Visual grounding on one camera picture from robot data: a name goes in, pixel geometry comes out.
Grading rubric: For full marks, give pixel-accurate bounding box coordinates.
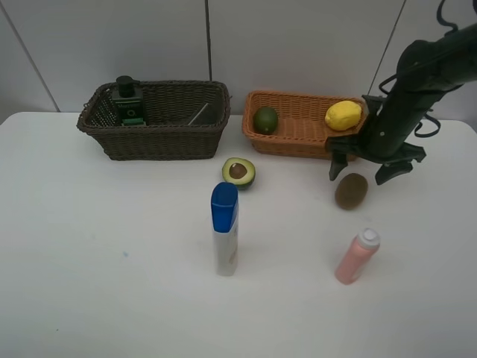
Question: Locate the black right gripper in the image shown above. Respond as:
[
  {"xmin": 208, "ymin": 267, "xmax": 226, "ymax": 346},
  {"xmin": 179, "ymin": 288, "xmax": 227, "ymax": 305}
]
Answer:
[{"xmin": 326, "ymin": 94, "xmax": 426, "ymax": 186}]

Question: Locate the brown kiwi fruit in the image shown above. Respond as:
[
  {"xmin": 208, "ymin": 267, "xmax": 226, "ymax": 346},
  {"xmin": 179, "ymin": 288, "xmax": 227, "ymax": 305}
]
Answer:
[{"xmin": 335, "ymin": 173, "xmax": 368, "ymax": 210}]

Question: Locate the yellow lemon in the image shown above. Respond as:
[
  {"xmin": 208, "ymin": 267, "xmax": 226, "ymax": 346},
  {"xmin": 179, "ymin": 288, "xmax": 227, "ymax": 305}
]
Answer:
[{"xmin": 325, "ymin": 101, "xmax": 362, "ymax": 131}]

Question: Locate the pink spray bottle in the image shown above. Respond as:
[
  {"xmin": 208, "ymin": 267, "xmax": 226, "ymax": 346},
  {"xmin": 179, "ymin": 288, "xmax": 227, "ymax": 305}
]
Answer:
[{"xmin": 335, "ymin": 228, "xmax": 381, "ymax": 285}]

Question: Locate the dark green lime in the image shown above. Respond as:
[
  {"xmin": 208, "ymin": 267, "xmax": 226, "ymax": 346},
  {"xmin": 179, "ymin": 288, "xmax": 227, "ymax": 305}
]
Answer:
[{"xmin": 253, "ymin": 107, "xmax": 279, "ymax": 135}]

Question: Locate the halved avocado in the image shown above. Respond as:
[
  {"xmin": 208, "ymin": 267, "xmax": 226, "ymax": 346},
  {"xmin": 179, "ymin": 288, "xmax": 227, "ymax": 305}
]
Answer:
[{"xmin": 221, "ymin": 157, "xmax": 256, "ymax": 189}]

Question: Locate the blue capped white bottle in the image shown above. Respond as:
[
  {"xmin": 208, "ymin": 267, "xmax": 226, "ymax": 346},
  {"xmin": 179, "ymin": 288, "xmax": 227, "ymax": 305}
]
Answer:
[{"xmin": 211, "ymin": 182, "xmax": 239, "ymax": 277}]

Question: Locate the black whiteboard eraser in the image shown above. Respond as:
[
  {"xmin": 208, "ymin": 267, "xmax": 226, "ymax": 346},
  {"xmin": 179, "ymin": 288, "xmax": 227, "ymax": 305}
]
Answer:
[{"xmin": 186, "ymin": 103, "xmax": 221, "ymax": 126}]

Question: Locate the black pump bottle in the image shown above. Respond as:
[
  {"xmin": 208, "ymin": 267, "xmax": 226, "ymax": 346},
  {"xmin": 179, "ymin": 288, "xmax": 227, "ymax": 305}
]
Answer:
[{"xmin": 112, "ymin": 75, "xmax": 146, "ymax": 126}]

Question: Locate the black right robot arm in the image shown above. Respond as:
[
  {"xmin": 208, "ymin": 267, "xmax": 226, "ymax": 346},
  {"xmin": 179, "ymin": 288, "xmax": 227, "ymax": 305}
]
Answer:
[{"xmin": 326, "ymin": 25, "xmax": 476, "ymax": 185}]

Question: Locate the orange wicker basket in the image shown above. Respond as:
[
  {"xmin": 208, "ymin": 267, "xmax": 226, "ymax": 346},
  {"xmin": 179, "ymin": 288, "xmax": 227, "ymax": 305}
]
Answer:
[{"xmin": 242, "ymin": 90, "xmax": 366, "ymax": 160}]

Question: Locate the dark brown wicker basket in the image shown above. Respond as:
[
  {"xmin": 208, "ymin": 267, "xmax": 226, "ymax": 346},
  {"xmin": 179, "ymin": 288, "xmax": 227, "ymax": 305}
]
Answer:
[{"xmin": 77, "ymin": 81, "xmax": 230, "ymax": 161}]

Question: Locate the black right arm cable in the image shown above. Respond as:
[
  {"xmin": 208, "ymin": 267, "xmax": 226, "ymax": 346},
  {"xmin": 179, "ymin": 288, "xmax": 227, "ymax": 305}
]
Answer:
[{"xmin": 378, "ymin": 0, "xmax": 477, "ymax": 138}]

